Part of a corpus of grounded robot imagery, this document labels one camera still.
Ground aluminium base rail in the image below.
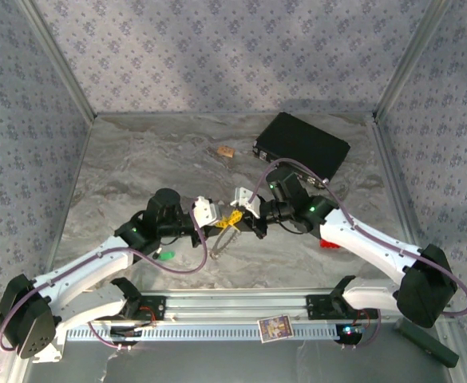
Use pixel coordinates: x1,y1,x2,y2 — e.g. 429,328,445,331
137,290,338,320

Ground aluminium upright frame post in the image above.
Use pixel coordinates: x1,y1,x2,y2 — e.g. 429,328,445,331
16,0,97,120
373,0,456,120

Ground slotted white cable duct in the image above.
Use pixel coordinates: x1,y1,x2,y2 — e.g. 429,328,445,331
65,321,364,342

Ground printed marker card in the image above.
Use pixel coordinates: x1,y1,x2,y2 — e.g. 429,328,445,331
257,314,295,343

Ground black case with metal latches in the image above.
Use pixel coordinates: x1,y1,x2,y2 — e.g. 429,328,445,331
252,111,352,188

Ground aluminium table side rail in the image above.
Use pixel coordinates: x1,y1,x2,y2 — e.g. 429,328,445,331
7,115,95,383
370,113,467,383

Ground dark green bar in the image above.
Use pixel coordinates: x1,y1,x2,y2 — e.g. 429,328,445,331
392,318,461,367

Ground aluminium table back rail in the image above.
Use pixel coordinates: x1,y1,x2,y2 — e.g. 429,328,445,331
93,111,378,119

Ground short purple base cable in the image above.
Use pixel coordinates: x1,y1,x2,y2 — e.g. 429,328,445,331
85,317,137,353
338,309,382,352

